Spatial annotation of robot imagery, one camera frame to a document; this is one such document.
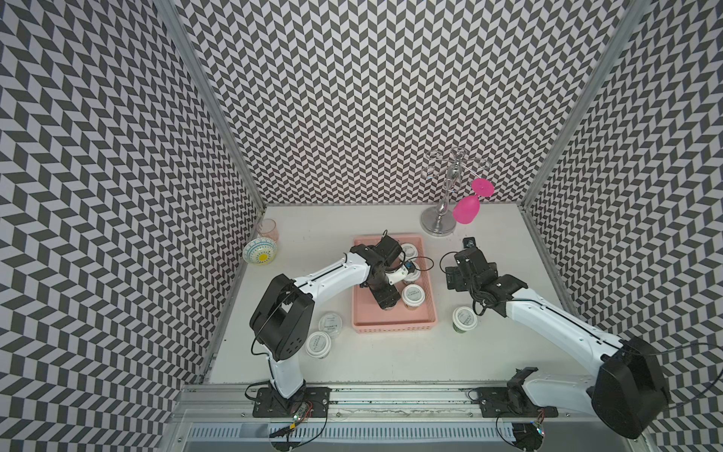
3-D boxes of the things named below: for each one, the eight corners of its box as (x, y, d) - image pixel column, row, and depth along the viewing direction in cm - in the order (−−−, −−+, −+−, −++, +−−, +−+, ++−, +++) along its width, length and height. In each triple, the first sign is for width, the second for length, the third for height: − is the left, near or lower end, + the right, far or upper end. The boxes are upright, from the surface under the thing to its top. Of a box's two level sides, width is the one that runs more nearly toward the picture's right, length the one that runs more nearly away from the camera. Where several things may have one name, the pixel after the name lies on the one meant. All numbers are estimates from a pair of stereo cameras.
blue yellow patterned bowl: (243, 265, 101) (239, 258, 98) (251, 244, 107) (247, 237, 104) (274, 265, 101) (271, 258, 98) (280, 244, 107) (277, 237, 104)
